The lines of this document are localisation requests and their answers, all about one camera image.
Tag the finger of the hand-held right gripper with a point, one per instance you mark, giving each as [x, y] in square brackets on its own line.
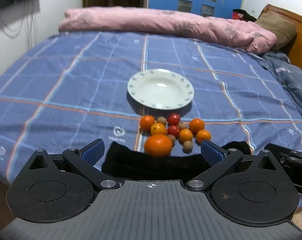
[283, 152]

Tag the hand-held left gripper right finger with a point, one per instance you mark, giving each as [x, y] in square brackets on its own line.
[212, 152]

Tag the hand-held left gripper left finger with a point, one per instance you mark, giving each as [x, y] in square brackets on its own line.
[93, 151]

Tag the large orange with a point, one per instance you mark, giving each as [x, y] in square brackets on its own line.
[158, 145]

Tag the white floral plate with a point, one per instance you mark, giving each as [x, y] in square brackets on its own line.
[161, 88]

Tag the red cherry tomato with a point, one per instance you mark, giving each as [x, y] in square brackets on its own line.
[174, 119]
[173, 130]

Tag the black cloth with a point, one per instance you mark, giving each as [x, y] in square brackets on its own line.
[146, 166]

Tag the blue plaid bed sheet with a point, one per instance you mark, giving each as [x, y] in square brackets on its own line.
[78, 85]

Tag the blue denim garment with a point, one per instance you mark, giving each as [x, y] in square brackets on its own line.
[291, 77]

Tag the brown pillow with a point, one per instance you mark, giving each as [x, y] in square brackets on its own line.
[276, 26]

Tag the pink quilt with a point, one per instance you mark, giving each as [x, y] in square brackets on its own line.
[166, 22]

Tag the red and black garment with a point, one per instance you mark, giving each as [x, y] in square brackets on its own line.
[241, 14]

